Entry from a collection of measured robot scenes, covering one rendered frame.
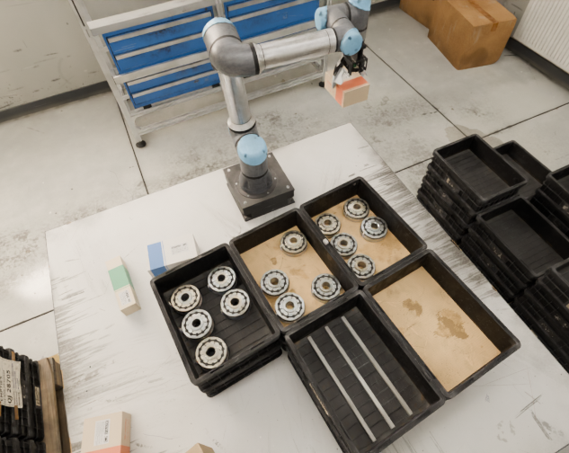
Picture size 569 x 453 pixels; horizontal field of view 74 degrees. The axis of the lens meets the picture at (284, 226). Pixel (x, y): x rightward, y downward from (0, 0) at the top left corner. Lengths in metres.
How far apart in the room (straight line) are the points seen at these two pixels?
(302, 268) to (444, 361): 0.56
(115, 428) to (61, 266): 0.75
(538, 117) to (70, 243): 3.42
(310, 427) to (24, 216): 2.50
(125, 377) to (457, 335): 1.15
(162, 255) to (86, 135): 2.16
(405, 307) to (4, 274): 2.45
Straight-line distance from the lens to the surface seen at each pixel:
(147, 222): 1.81
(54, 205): 3.16
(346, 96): 1.63
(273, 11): 3.07
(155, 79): 3.00
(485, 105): 3.68
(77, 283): 1.78
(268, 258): 1.43
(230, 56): 1.27
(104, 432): 1.44
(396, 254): 1.48
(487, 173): 2.37
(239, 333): 1.33
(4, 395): 2.07
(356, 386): 1.28
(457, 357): 1.38
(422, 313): 1.40
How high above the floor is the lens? 2.07
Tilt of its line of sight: 56 degrees down
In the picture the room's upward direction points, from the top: 4 degrees counter-clockwise
